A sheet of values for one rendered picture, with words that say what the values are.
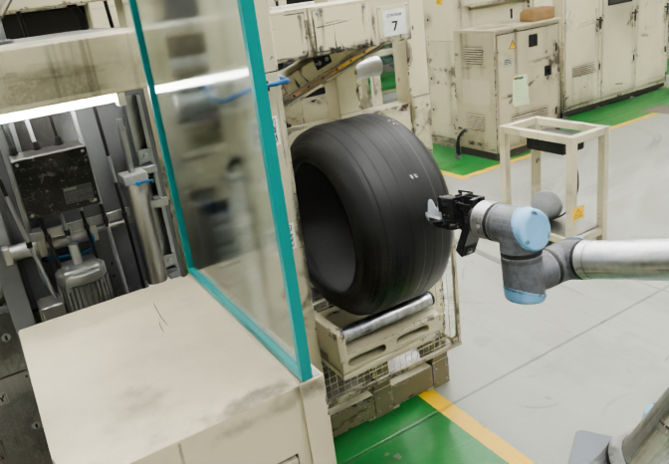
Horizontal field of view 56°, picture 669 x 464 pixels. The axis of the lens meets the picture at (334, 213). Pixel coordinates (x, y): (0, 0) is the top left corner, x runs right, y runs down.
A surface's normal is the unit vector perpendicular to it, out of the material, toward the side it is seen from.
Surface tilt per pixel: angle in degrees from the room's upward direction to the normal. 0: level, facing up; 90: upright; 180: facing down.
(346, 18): 90
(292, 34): 90
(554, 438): 0
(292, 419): 90
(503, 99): 90
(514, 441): 0
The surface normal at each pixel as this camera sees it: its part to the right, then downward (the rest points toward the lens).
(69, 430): -0.12, -0.93
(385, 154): 0.23, -0.57
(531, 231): 0.48, 0.04
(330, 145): -0.53, -0.41
